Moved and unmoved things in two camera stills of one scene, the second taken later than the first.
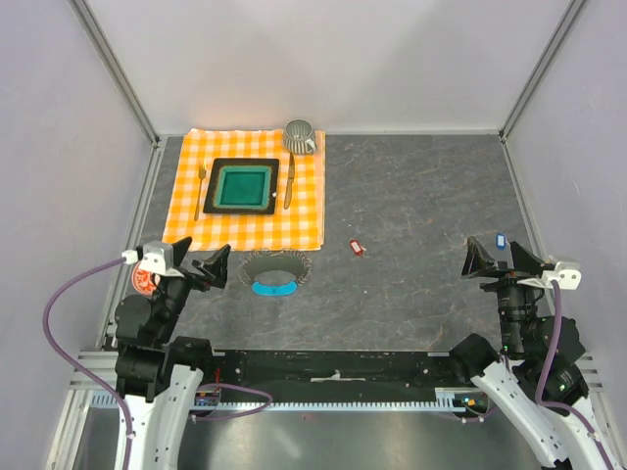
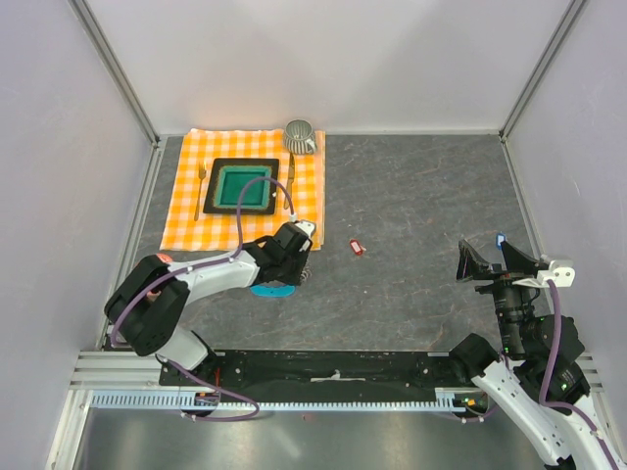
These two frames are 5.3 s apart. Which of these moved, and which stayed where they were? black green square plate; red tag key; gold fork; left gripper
Moved: left gripper
Stayed: red tag key; black green square plate; gold fork
